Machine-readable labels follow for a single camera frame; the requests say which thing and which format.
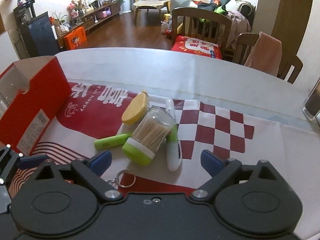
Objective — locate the wooden tv cabinet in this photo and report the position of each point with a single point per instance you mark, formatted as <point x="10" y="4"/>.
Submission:
<point x="92" y="19"/>

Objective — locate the wooden chair pink cloth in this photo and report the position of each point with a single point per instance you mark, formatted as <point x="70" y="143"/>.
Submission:
<point x="266" y="54"/>

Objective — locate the white green pen bottle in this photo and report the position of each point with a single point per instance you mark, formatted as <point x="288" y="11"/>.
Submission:
<point x="174" y="157"/>

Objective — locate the dark blue standing panel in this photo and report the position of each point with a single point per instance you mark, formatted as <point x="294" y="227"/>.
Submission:
<point x="38" y="36"/>

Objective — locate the wooden dining chair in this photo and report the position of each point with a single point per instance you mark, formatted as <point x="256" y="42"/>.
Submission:
<point x="204" y="25"/>

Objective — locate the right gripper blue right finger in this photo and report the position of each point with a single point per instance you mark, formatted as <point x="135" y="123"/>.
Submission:
<point x="212" y="163"/>

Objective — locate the white plastic bag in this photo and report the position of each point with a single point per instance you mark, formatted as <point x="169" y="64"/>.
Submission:
<point x="179" y="4"/>

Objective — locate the green tube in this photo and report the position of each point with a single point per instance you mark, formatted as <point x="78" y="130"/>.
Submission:
<point x="113" y="141"/>

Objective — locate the toothpick jar green lid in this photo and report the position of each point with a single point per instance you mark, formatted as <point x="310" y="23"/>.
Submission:
<point x="143" y="144"/>

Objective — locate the orange gift box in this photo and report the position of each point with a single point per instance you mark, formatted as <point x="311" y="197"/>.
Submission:
<point x="75" y="38"/>

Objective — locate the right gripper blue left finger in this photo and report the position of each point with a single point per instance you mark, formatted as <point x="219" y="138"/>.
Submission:
<point x="99" y="163"/>

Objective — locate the round wooden coffee table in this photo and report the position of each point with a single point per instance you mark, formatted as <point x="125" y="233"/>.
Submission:
<point x="150" y="5"/>

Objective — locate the red printed cushion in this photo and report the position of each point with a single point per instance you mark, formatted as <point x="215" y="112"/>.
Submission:
<point x="196" y="46"/>

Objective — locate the yellow oval case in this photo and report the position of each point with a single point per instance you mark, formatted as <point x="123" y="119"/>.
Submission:
<point x="137" y="109"/>

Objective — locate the red cardboard box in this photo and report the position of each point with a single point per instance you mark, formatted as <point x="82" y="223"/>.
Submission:
<point x="32" y="92"/>

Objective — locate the sofa with clothes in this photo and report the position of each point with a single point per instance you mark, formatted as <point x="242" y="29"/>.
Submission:
<point x="241" y="14"/>

